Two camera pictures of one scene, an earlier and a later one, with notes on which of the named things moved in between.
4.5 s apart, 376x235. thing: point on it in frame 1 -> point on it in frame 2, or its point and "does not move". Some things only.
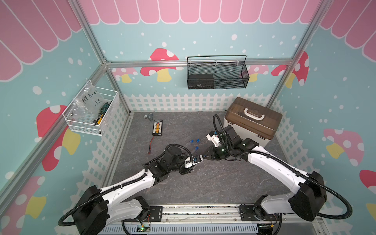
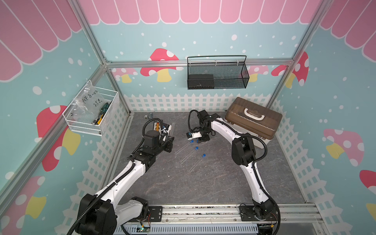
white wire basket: x=88 y=111 does not move
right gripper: x=211 y=154 -> x=201 y=139
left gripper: x=186 y=171 -> x=169 y=143
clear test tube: x=187 y=144 does not move
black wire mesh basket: x=217 y=72 does not move
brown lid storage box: x=251 y=119 does not move
